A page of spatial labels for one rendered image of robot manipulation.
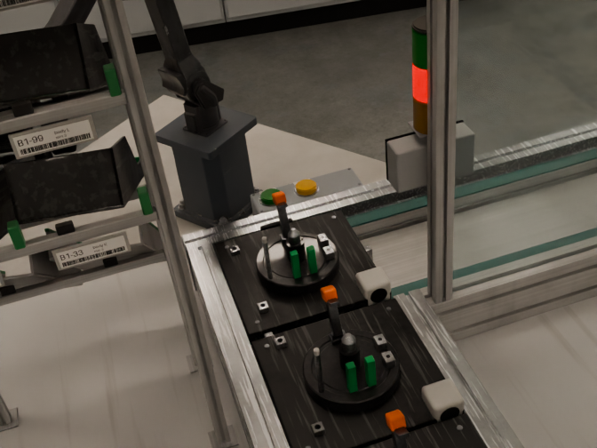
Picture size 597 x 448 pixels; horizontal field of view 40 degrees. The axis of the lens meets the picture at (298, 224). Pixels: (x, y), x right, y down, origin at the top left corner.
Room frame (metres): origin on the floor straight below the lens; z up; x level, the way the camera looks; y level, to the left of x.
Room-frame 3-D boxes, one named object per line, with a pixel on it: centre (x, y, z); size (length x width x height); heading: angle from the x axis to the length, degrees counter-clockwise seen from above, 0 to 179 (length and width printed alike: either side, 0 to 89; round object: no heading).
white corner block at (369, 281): (0.97, -0.11, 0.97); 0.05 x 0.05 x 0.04; 13
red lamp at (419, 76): (0.97, -0.20, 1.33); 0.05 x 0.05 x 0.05
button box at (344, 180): (1.27, -0.02, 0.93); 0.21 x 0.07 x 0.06; 103
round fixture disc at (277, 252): (1.04, 0.01, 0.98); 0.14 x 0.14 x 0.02
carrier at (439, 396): (0.79, -0.05, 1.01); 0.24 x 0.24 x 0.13; 13
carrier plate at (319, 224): (1.04, 0.01, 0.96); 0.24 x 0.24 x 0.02; 13
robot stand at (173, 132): (1.39, 0.16, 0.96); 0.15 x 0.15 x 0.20; 50
